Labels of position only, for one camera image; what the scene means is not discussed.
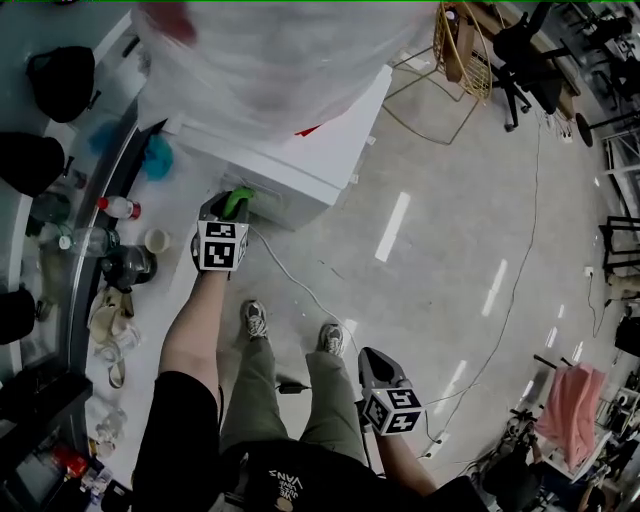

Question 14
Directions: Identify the pink cloth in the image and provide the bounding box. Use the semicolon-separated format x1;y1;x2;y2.
535;362;609;471

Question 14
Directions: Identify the brown paper bag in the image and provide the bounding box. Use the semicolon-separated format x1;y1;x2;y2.
442;14;476;84

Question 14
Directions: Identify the black round stand base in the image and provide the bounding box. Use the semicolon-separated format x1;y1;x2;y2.
574;112;640;148

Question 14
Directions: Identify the black metal frame table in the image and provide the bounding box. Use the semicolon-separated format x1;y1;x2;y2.
598;214;640;286

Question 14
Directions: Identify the white floor cable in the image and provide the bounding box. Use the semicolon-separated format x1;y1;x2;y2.
248;227;361;354

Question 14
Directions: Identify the clear wrapped water jug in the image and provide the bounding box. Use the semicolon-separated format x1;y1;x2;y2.
130;0;441;146

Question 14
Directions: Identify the beige tote bag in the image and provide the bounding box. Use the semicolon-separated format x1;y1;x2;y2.
87;287;141;389

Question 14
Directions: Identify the white bottle with red cap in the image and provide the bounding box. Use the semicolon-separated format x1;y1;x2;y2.
97;195;142;220

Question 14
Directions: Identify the white paper cup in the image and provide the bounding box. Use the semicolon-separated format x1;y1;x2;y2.
144;228;171;254

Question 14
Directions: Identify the clear plastic bottle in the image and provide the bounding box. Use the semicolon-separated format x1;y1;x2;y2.
58;227;121;256

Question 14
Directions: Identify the black backpack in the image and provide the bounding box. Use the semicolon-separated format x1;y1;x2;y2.
487;462;546;512

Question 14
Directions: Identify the gold wire chair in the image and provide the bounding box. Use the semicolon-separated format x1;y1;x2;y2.
382;1;494;147

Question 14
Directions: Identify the person's right leg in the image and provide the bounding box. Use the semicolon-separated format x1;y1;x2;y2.
298;349;369;464

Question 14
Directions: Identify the person's black shirt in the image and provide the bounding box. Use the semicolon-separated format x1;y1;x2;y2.
130;369;489;512

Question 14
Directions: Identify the person's shoe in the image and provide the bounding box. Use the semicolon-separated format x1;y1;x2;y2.
241;299;270;341
318;323;346;357

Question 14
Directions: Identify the person's right forearm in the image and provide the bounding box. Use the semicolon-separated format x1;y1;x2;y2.
377;432;439;496

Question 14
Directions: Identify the person's left leg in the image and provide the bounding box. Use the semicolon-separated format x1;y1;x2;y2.
219;337;289;456

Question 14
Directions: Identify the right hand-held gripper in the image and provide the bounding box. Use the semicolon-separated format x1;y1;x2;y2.
357;347;426;438

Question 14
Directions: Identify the black clothes rack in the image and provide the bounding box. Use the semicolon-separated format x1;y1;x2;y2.
509;353;576;426

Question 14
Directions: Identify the dark glass jar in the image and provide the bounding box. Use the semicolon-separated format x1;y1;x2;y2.
102;244;159;294

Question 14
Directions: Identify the person's leg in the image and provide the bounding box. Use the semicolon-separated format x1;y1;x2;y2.
298;349;369;464
219;337;289;456

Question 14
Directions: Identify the white power strip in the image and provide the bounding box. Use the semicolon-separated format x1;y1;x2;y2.
544;114;576;144

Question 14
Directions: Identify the person's right shoe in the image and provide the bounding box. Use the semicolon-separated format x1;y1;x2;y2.
318;323;346;357

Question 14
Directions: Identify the person's left shoe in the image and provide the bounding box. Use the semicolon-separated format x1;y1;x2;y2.
241;299;270;341

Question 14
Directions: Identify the red packet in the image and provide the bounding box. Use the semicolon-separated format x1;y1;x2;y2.
52;444;90;476

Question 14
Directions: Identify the white water dispenser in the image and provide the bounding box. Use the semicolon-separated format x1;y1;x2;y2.
164;64;394;232

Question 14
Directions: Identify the white metal frame rack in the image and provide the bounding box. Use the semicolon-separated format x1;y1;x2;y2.
599;129;640;211

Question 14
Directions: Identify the group of black wall bags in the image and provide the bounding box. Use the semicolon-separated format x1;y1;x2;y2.
0;46;101;346

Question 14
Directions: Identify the black office chair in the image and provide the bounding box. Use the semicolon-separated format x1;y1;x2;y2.
492;12;584;134

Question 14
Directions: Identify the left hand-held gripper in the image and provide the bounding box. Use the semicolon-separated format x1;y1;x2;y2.
190;192;252;275

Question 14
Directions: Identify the green cup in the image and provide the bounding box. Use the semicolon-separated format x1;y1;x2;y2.
222;185;257;221

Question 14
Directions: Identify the teal scrub ball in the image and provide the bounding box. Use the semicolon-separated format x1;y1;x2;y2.
143;134;175;180

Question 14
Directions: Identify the person's left forearm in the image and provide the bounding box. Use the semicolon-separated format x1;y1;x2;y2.
158;269;234;389

